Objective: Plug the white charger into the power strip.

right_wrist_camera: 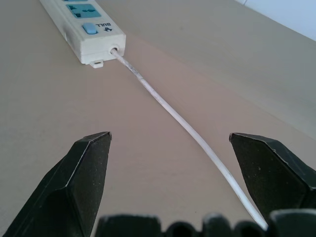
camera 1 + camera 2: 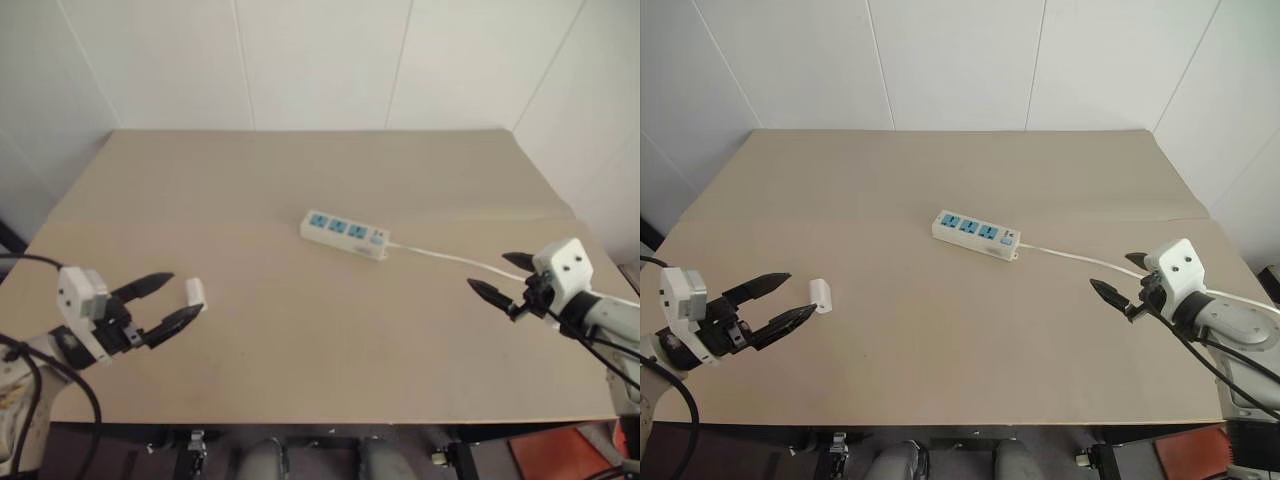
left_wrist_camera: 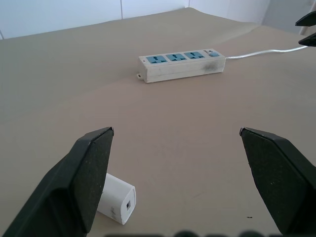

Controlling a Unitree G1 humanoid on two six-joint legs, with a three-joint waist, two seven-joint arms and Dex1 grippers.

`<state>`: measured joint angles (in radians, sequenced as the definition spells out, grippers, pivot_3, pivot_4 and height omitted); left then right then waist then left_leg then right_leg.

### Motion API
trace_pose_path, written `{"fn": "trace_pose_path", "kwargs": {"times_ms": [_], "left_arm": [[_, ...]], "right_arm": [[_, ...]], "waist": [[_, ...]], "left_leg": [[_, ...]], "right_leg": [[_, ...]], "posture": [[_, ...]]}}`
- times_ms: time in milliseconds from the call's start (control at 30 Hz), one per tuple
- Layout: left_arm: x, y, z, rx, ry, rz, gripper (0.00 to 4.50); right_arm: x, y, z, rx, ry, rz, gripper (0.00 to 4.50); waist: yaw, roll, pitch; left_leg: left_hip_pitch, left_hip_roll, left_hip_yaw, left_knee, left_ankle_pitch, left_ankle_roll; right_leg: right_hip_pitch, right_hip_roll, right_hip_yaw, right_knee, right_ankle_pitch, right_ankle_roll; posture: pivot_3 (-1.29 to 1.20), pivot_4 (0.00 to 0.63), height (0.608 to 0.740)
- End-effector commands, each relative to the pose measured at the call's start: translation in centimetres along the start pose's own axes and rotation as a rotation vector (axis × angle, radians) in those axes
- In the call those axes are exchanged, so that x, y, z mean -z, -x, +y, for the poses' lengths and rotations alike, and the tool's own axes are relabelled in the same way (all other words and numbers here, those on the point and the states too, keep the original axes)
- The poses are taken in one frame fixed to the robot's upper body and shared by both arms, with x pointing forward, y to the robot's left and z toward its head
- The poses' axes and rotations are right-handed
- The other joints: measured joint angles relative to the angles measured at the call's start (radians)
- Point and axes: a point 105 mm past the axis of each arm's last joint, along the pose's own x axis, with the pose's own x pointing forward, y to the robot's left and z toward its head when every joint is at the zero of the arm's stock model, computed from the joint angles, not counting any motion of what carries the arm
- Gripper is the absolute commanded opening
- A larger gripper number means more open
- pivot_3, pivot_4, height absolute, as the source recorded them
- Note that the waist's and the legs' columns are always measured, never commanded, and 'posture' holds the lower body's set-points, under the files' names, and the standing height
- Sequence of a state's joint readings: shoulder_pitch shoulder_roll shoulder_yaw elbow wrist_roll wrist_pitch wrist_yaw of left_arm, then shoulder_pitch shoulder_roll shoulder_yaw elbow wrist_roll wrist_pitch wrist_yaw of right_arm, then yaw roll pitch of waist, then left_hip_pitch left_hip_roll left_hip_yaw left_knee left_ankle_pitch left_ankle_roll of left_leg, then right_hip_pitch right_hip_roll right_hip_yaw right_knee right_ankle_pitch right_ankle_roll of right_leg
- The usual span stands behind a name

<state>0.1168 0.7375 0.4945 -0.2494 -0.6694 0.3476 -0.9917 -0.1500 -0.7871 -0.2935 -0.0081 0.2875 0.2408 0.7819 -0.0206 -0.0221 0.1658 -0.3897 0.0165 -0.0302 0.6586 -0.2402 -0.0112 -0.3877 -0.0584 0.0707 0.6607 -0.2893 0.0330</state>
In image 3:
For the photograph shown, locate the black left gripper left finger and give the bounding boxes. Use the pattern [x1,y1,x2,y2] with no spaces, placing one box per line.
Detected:
[0,126,115,237]

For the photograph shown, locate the white USB charger adapter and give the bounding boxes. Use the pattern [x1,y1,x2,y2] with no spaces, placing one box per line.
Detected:
[96,172,137,226]

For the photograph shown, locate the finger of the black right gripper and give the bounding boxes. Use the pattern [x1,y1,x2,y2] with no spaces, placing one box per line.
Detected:
[295,10,316,28]
[298,33,316,47]

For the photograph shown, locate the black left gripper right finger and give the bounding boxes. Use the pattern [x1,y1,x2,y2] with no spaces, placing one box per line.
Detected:
[239,126,316,237]

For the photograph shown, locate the white power strip blue sockets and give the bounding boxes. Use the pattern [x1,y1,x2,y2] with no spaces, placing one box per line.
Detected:
[135,48,227,84]

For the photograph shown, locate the white power strip cable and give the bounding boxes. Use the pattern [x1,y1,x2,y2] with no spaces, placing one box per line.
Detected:
[225,45,308,61]

